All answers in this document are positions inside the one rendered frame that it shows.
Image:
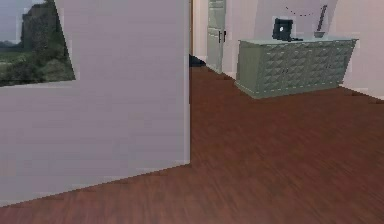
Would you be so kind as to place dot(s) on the grey-green room door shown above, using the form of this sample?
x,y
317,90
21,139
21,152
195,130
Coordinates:
x,y
216,36

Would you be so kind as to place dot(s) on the grey-green patterned sideboard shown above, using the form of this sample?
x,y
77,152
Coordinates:
x,y
293,66

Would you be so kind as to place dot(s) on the black laptop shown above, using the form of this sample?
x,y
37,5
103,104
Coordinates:
x,y
283,29

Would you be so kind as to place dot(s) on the green landscape window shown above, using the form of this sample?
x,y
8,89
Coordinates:
x,y
36,50

